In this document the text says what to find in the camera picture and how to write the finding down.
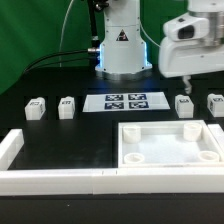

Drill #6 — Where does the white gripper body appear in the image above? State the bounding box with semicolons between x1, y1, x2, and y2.
158;15;224;77

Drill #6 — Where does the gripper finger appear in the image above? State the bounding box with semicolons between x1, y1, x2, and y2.
182;76;192;94

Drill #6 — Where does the white square tabletop part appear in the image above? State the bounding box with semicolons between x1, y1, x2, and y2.
118;120;224;168

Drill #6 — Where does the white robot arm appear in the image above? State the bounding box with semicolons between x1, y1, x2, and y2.
96;0;224;93

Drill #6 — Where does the white sheet with markers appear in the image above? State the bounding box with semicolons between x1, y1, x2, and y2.
83;92;170;112

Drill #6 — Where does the white U-shaped fence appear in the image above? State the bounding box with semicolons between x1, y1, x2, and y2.
0;123;224;196

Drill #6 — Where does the green backdrop curtain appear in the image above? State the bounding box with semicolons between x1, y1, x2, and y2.
0;0;188;94

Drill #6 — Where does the black post behind robot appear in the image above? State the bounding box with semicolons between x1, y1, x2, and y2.
87;0;100;48

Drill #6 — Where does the black cable upper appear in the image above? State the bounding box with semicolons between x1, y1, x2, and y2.
21;49;91;75

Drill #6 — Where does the black cable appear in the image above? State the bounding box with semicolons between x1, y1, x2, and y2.
29;57;98;72
21;49;91;75

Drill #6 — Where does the grey thin cable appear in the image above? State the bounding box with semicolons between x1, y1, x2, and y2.
58;0;76;68

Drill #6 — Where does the black cable lower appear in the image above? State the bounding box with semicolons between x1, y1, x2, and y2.
29;57;98;72

